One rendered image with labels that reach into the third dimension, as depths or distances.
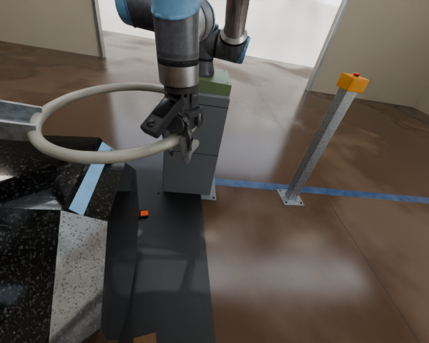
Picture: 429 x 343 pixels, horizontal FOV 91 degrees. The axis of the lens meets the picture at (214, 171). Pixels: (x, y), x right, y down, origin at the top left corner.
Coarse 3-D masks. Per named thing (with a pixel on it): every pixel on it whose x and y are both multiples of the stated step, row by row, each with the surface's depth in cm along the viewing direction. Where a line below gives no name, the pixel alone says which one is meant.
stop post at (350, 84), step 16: (352, 80) 127; (368, 80) 128; (336, 96) 141; (352, 96) 136; (336, 112) 142; (320, 128) 155; (336, 128) 150; (320, 144) 157; (304, 160) 172; (304, 176) 177; (288, 192) 193
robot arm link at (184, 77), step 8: (160, 64) 44; (160, 72) 45; (168, 72) 44; (176, 72) 44; (184, 72) 44; (192, 72) 45; (160, 80) 47; (168, 80) 45; (176, 80) 45; (184, 80) 45; (192, 80) 46
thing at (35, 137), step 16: (64, 96) 71; (80, 96) 75; (48, 112) 64; (48, 144) 50; (160, 144) 53; (176, 144) 56; (64, 160) 49; (80, 160) 48; (96, 160) 48; (112, 160) 49; (128, 160) 50
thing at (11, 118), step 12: (0, 108) 57; (12, 108) 58; (24, 108) 59; (36, 108) 61; (0, 120) 50; (12, 120) 58; (24, 120) 60; (0, 132) 51; (12, 132) 52; (24, 132) 53
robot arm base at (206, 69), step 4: (200, 60) 127; (204, 60) 127; (208, 60) 128; (212, 60) 131; (200, 64) 128; (204, 64) 128; (208, 64) 129; (212, 64) 133; (200, 68) 128; (204, 68) 129; (208, 68) 130; (212, 68) 133; (200, 72) 129; (204, 72) 130; (208, 72) 132; (212, 72) 134; (200, 76) 131; (204, 76) 131; (208, 76) 133
